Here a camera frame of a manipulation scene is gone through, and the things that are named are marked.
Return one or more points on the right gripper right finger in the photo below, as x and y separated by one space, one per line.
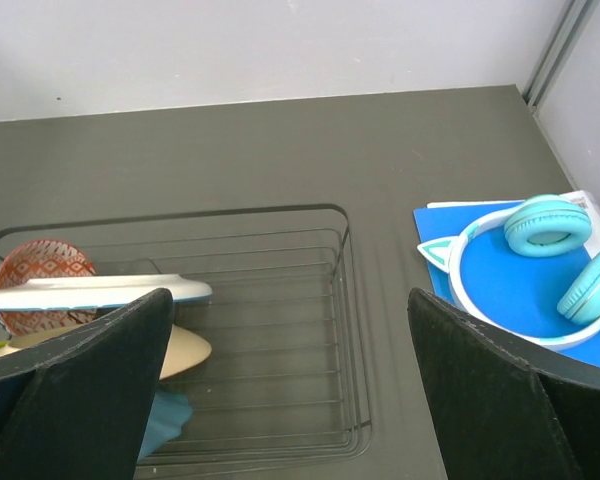
502 407

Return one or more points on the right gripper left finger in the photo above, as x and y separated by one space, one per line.
76 406

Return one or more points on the teal scalloped plate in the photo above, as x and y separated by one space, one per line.
170 411

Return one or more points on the white watermelon pattern plate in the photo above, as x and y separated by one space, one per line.
78 293

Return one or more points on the blue folder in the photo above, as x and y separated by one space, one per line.
517 292

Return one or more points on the teal cat ear headphones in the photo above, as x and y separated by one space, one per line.
540 227

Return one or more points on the black wire dish rack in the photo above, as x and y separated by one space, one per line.
285 384

